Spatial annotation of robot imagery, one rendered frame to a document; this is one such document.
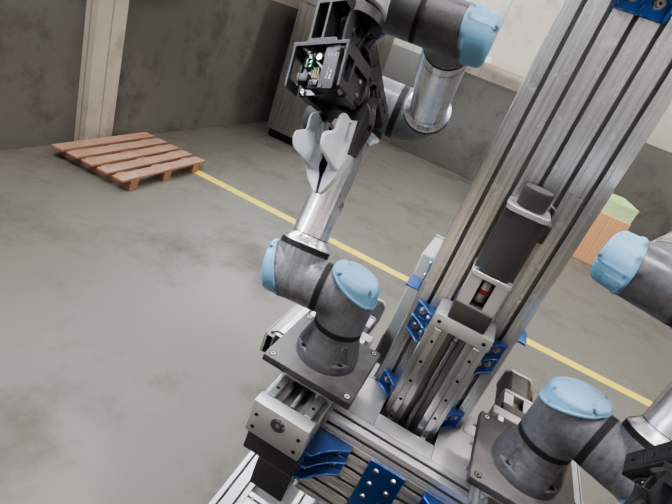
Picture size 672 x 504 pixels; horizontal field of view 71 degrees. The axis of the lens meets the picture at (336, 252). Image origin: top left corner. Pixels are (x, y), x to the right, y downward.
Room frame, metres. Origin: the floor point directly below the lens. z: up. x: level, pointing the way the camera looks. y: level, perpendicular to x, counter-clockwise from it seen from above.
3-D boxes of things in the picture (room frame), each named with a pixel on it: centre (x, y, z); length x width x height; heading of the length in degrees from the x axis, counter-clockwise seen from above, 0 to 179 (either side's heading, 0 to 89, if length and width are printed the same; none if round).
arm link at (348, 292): (0.92, -0.06, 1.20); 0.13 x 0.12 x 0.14; 84
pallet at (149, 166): (3.84, 1.97, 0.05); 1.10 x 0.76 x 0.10; 166
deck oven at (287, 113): (6.94, 1.00, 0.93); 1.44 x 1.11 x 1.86; 166
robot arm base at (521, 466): (0.79, -0.55, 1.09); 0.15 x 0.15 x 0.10
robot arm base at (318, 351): (0.91, -0.07, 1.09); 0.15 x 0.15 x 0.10
